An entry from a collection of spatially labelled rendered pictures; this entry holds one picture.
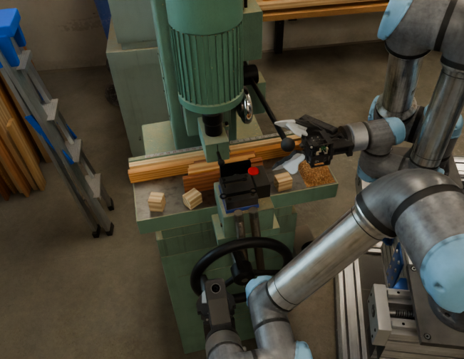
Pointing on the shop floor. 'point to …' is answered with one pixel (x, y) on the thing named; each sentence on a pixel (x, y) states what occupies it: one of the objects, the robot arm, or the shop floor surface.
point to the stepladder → (47, 117)
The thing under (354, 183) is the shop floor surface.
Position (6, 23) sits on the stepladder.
